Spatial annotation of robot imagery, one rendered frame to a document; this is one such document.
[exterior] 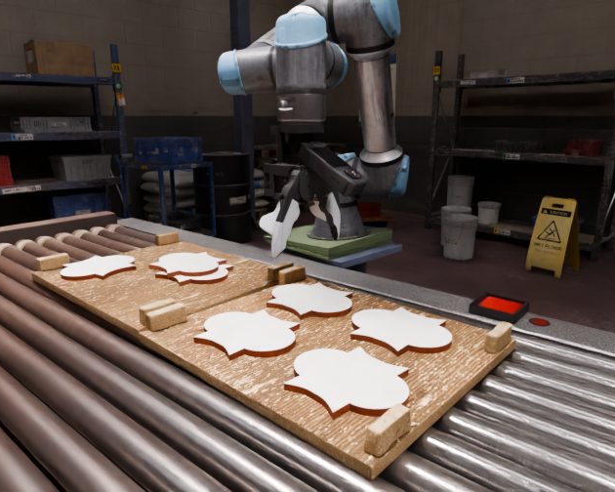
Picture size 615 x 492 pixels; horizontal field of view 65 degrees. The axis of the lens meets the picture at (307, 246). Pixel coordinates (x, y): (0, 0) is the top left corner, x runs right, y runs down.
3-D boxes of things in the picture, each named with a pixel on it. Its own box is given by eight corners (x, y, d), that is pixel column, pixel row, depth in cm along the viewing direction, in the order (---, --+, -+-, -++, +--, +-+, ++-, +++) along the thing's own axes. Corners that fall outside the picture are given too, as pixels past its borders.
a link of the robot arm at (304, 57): (335, 20, 74) (317, 8, 66) (334, 95, 77) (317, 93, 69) (287, 22, 76) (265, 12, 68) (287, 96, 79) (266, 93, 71)
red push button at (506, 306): (487, 303, 86) (488, 295, 86) (522, 310, 82) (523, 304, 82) (474, 312, 82) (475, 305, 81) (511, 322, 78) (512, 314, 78)
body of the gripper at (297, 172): (295, 194, 84) (294, 123, 81) (333, 200, 78) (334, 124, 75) (263, 200, 78) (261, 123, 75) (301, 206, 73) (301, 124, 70)
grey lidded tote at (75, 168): (98, 175, 513) (96, 152, 507) (115, 178, 491) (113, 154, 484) (49, 179, 477) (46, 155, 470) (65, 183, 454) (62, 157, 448)
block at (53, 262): (66, 265, 102) (64, 252, 101) (70, 266, 101) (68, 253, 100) (36, 270, 97) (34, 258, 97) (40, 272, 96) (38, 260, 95)
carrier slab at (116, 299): (180, 246, 122) (180, 239, 122) (299, 281, 96) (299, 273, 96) (31, 279, 97) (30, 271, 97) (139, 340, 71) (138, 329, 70)
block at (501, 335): (500, 337, 68) (502, 318, 67) (512, 341, 67) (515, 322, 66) (482, 351, 64) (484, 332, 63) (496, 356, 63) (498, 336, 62)
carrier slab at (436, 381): (303, 283, 95) (303, 275, 94) (515, 348, 68) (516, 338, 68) (139, 342, 70) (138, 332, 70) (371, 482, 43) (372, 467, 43)
